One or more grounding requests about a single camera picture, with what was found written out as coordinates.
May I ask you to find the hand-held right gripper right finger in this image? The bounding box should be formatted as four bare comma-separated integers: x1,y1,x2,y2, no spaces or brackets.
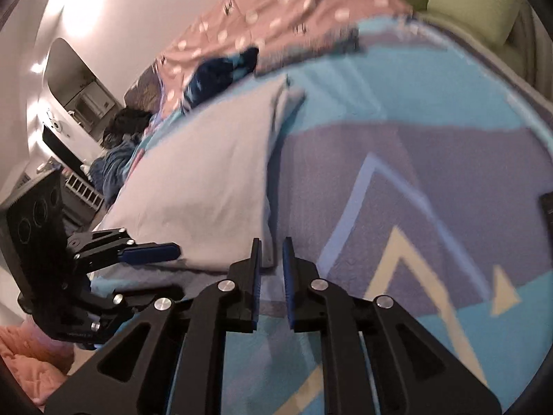
282,237,504,415

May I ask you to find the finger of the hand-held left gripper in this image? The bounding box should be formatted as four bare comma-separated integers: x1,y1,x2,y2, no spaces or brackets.
67,227,182,276
86,284,193,352

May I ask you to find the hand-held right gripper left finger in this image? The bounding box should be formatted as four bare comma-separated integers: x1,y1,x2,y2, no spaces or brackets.
43,238,264,415

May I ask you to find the dark clothes pile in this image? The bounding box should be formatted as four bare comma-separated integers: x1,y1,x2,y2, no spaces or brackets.
101,108,154,150

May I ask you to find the white slatted rack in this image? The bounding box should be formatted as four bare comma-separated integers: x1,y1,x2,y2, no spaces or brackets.
65,173,105,213

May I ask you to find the blue denim cloth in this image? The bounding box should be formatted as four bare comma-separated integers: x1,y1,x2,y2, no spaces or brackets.
88,138,144,202

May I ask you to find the pink fluffy cloth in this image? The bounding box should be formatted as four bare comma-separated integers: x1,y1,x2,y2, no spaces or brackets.
0,324,77,404

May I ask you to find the dark blue patterned cloth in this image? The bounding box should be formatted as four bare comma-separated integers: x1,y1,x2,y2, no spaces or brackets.
181,47,261,111

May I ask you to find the blue patterned blanket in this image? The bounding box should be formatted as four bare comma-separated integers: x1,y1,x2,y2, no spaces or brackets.
86,13,553,415

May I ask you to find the pink polka dot quilt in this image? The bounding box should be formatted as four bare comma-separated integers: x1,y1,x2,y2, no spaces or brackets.
130,0,416,118

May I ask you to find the white pleated curtain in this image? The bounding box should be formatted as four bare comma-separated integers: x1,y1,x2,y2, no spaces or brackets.
505,4,543,92

